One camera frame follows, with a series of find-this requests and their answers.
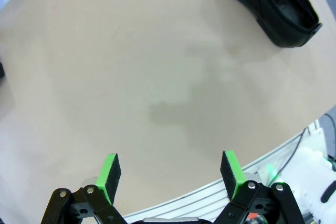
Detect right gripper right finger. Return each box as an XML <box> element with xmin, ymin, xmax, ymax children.
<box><xmin>214</xmin><ymin>150</ymin><xmax>307</xmax><ymax>224</ymax></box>

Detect aluminium table edge rail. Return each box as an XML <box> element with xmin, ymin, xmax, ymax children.
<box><xmin>123</xmin><ymin>119</ymin><xmax>326</xmax><ymax>224</ymax></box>

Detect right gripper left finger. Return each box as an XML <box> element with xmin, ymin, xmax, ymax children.
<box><xmin>40</xmin><ymin>153</ymin><xmax>129</xmax><ymax>224</ymax></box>

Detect black leather buckle shoe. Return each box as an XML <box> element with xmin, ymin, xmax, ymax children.
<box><xmin>209</xmin><ymin>0</ymin><xmax>323</xmax><ymax>48</ymax></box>

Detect thin black cable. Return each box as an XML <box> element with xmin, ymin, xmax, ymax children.
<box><xmin>278</xmin><ymin>127</ymin><xmax>308</xmax><ymax>180</ymax></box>

